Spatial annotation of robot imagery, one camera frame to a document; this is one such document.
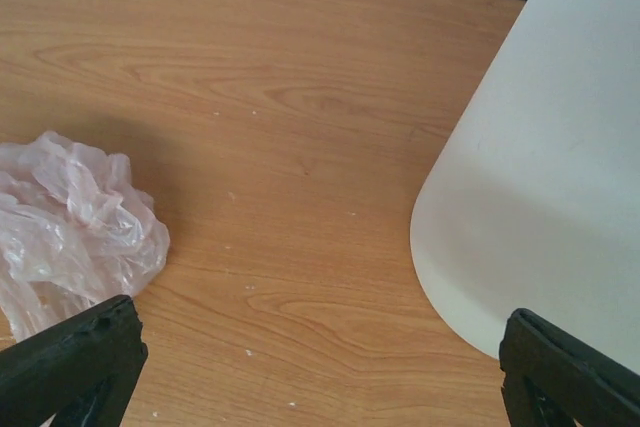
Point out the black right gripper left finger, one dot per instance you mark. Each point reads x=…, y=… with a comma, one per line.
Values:
x=80, y=372

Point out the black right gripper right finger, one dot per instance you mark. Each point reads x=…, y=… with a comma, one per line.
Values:
x=554, y=379

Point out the pink translucent plastic trash bag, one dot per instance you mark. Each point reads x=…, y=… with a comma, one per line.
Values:
x=74, y=232

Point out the white plastic trash bin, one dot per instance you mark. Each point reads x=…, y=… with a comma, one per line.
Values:
x=534, y=200

